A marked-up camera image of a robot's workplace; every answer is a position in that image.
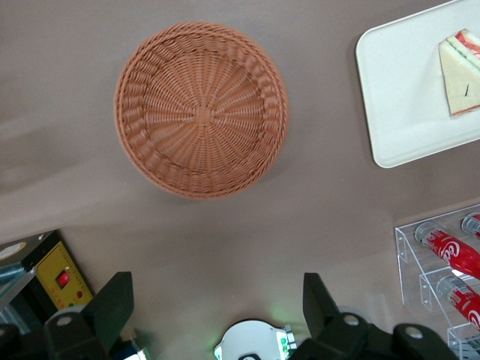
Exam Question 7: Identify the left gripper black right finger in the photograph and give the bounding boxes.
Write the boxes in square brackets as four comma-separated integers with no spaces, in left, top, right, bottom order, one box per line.
[295,272,376,360]

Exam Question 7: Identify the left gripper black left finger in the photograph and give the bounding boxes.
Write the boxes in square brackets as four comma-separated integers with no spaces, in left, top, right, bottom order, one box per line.
[43,271,135,360]

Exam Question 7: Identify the triangular sandwich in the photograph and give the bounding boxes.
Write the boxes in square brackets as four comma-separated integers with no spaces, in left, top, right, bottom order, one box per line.
[437,28,480,120]

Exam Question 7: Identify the brown round wicker basket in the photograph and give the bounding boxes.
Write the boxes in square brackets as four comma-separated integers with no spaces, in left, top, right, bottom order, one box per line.
[113,21,292,202]

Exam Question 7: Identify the cream rectangular tray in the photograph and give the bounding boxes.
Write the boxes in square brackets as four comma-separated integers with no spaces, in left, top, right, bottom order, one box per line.
[355,0,480,169]

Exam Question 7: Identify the black food warmer yellow panel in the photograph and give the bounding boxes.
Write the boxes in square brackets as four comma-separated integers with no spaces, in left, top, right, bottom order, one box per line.
[0,229,95,337]

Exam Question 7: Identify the clear acrylic bottle rack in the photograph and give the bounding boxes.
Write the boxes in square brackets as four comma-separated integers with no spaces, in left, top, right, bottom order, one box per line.
[393,203,480,360]

